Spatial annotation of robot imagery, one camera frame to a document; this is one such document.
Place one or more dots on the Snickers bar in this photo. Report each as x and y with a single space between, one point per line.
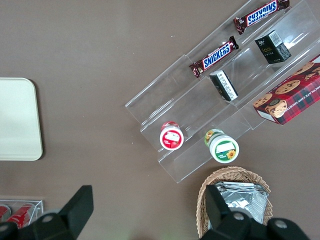
261 15
215 57

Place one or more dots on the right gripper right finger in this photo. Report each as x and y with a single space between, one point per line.
220 212

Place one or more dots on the green lid yogurt cup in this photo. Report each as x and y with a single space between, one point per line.
223 147

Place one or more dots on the beige serving tray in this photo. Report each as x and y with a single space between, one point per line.
17 117

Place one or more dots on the clear acrylic bottle rack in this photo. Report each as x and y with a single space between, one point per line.
37 207

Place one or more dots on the red lid yogurt cup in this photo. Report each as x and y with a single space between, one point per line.
171 137

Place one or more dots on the red tartan cookie box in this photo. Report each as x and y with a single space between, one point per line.
290 100

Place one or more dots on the small black carton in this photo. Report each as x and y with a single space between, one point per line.
272 47
223 86

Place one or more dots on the light wicker basket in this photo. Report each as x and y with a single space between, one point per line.
237 175

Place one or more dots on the clear acrylic stepped shelf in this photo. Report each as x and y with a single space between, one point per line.
200 100

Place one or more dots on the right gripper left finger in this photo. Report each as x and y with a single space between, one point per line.
72 212

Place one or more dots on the silver foil packets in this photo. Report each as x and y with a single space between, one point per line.
245 200

